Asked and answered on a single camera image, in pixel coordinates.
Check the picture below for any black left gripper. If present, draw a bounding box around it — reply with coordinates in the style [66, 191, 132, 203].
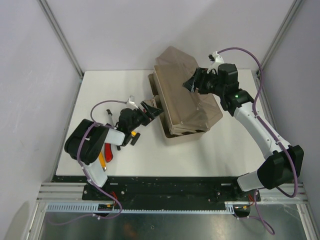
[128, 101, 163, 132]

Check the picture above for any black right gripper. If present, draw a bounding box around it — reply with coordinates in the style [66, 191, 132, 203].
[183, 67, 226, 97]

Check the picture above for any translucent brown plastic toolbox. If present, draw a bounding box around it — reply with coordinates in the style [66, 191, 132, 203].
[148, 46, 223, 146]

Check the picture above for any red handled tool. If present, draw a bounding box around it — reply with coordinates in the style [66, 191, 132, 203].
[104, 143, 114, 163]

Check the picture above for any black pen tool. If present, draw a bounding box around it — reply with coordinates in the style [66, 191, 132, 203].
[106, 109, 115, 128]

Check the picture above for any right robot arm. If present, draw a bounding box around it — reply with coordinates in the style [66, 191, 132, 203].
[150, 63, 304, 201]

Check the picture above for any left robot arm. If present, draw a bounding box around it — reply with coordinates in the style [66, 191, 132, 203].
[64, 108, 153, 200]

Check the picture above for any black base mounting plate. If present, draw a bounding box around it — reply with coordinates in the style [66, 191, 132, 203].
[52, 175, 261, 209]

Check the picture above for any yellow black handled tool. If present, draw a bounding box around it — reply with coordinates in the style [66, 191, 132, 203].
[130, 131, 141, 146]

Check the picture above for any aluminium front rail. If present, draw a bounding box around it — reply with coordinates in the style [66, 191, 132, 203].
[36, 182, 309, 204]

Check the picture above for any white slotted cable duct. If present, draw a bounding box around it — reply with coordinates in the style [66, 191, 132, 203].
[46, 201, 249, 214]

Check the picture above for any left aluminium frame post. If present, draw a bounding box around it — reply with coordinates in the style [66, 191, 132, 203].
[36, 0, 85, 78]

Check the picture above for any aluminium frame post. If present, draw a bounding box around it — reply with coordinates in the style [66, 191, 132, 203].
[261, 0, 305, 69]
[36, 0, 85, 78]

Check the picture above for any right aluminium frame post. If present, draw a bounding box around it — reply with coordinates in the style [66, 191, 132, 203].
[261, 0, 305, 69]

